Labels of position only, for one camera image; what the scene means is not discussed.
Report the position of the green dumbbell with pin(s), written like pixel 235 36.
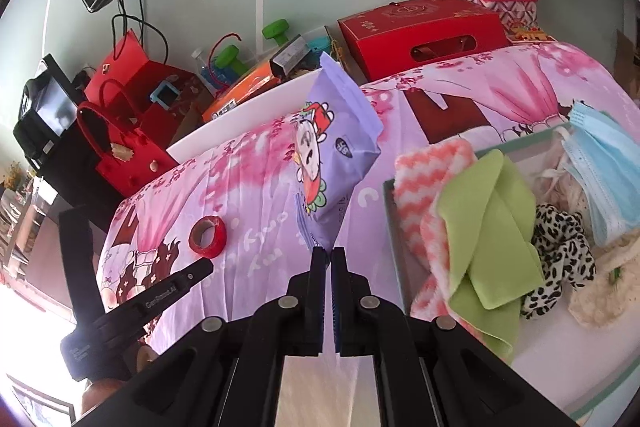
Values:
pixel 277 31
pixel 228 61

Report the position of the green dumbbell right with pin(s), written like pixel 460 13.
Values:
pixel 277 31

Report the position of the red felt handbag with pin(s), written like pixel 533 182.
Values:
pixel 130 159

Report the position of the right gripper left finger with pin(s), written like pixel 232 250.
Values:
pixel 255 348

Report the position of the blue water bottle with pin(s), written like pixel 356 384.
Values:
pixel 203 71

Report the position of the purple snack packet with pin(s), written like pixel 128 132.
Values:
pixel 335 146

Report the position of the teal small toy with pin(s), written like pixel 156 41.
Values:
pixel 320 45

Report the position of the black cabinet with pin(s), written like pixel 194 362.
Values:
pixel 71 171

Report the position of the red patterned tin box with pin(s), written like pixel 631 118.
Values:
pixel 519 19

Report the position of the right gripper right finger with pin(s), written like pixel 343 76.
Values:
pixel 402 349

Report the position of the orange flat box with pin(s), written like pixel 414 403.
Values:
pixel 257 81

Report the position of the green microfiber cloth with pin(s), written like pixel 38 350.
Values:
pixel 489 215

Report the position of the pink white fluffy towel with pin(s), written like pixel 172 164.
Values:
pixel 420 177

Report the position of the cream fluffy cloth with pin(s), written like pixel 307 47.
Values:
pixel 615 287

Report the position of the red tape roll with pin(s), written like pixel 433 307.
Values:
pixel 208 237

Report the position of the person's left hand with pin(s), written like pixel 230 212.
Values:
pixel 97 392

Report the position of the green dumbbell left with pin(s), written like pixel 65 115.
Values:
pixel 228 61

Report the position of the light blue face mask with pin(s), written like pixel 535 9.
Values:
pixel 604 159

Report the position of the leopard print scrunchie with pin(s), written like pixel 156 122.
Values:
pixel 565 258

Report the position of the white foam board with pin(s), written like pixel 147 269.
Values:
pixel 279 101

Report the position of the blue small frame gadget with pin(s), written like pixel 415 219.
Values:
pixel 165 95

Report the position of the large red gift box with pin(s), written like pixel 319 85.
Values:
pixel 403 35

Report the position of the black printer device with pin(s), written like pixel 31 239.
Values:
pixel 48 108

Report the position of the red paper gift bag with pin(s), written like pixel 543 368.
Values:
pixel 140 75

